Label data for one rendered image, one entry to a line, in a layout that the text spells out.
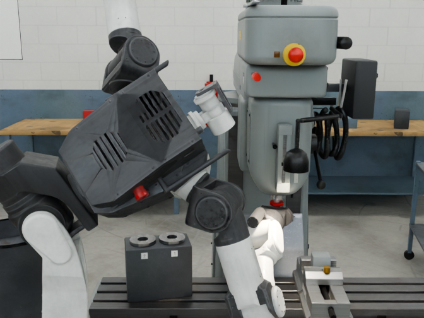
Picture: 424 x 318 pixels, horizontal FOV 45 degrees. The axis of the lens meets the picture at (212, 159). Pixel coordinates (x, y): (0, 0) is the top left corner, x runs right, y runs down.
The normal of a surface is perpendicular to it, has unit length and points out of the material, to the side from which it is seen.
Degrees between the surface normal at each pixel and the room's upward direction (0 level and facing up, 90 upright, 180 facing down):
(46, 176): 90
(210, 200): 84
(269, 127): 90
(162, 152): 64
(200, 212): 84
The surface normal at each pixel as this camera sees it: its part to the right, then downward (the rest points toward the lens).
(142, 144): -0.28, -0.05
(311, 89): 0.00, 0.24
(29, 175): 0.22, 0.23
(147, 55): 0.52, -0.30
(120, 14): 0.06, -0.27
